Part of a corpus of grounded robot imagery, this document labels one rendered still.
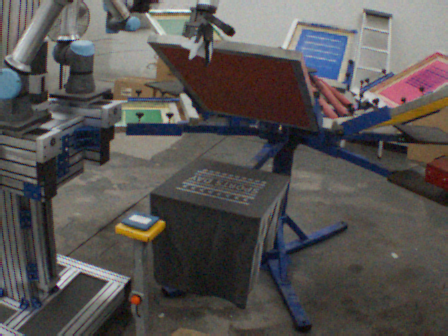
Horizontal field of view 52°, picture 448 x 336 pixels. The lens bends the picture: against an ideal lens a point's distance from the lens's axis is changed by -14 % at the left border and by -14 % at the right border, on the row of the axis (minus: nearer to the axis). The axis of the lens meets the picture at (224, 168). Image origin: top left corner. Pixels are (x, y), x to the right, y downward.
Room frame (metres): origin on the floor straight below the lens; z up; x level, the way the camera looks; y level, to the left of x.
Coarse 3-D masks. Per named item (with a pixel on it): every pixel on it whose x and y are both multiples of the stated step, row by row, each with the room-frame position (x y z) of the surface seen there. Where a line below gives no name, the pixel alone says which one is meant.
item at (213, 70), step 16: (160, 48) 1.92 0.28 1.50; (176, 48) 1.89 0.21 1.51; (176, 64) 2.04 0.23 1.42; (192, 64) 2.00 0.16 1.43; (208, 64) 1.96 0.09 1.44; (224, 64) 1.92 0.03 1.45; (192, 80) 2.17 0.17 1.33; (208, 80) 2.12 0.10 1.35; (224, 80) 2.07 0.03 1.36; (208, 96) 2.31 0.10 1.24; (224, 96) 2.25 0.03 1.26; (240, 96) 2.20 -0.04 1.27; (240, 112) 2.40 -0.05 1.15
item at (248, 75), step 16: (240, 64) 1.88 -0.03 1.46; (256, 64) 1.84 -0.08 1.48; (272, 64) 1.81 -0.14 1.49; (288, 64) 1.77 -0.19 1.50; (240, 80) 2.03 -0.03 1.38; (256, 80) 1.99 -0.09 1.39; (272, 80) 1.94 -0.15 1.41; (288, 80) 1.90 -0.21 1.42; (256, 96) 2.15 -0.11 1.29; (272, 96) 2.10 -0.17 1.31; (288, 96) 2.05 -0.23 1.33; (256, 112) 2.34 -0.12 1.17; (272, 112) 2.28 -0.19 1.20; (288, 112) 2.22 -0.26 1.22; (304, 112) 2.16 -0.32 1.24
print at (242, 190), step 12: (192, 180) 2.00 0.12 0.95; (204, 180) 2.01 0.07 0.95; (216, 180) 2.02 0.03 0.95; (228, 180) 2.04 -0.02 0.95; (240, 180) 2.05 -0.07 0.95; (252, 180) 2.06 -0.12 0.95; (192, 192) 1.88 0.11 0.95; (204, 192) 1.89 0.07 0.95; (216, 192) 1.90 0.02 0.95; (228, 192) 1.91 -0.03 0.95; (240, 192) 1.92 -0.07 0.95; (252, 192) 1.93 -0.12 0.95
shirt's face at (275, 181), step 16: (208, 160) 2.26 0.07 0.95; (176, 176) 2.03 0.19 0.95; (240, 176) 2.10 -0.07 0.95; (256, 176) 2.11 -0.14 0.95; (272, 176) 2.13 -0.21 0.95; (288, 176) 2.14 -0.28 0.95; (160, 192) 1.84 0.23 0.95; (176, 192) 1.86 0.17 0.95; (272, 192) 1.95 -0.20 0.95; (224, 208) 1.75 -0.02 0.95; (240, 208) 1.77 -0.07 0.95; (256, 208) 1.78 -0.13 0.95
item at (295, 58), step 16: (224, 48) 1.80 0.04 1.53; (240, 48) 1.79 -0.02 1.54; (256, 48) 1.77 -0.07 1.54; (272, 48) 1.76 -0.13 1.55; (304, 64) 1.79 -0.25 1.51; (304, 80) 1.85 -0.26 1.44; (192, 96) 2.37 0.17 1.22; (304, 96) 2.00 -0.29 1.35; (224, 112) 2.47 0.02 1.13; (304, 128) 2.36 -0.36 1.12
